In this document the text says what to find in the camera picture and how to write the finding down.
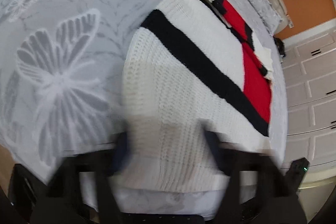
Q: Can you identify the white red black knit sweater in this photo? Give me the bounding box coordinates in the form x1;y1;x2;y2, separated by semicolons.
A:
117;0;280;193

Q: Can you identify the black item on nightstand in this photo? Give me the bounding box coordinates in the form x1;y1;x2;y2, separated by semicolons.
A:
273;37;286;58

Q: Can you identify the grey floral pillow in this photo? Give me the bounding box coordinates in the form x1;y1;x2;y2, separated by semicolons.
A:
248;0;282;36

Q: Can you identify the wall switch panel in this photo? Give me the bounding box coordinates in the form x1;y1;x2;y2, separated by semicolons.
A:
286;14;294;28

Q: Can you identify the grey butterfly bed cover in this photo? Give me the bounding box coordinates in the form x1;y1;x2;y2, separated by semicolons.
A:
0;0;289;222

